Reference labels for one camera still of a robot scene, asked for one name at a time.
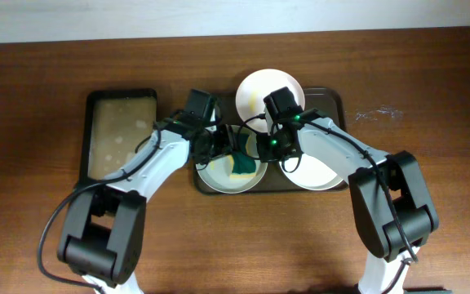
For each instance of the black water basin tray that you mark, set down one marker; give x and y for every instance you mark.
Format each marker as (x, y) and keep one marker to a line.
(116, 122)

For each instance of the white plate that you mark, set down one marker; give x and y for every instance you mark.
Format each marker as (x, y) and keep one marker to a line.
(310, 173)
(250, 94)

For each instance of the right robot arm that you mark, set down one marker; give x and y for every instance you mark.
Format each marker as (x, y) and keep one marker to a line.
(393, 211)

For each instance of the grey plate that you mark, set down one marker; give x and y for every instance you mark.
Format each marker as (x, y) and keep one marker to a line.
(219, 175)

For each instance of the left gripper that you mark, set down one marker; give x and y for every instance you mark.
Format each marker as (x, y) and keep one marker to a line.
(228, 147)

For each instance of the white plate top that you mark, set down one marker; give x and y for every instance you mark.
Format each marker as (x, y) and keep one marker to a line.
(250, 94)

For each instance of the dark brown serving tray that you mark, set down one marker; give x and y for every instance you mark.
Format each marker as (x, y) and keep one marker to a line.
(274, 181)

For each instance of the green yellow sponge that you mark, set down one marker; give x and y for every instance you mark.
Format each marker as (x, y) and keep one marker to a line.
(241, 166)

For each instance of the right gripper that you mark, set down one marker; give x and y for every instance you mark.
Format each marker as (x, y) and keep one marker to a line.
(265, 153)

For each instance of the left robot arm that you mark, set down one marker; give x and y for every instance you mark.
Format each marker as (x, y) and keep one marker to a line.
(103, 230)

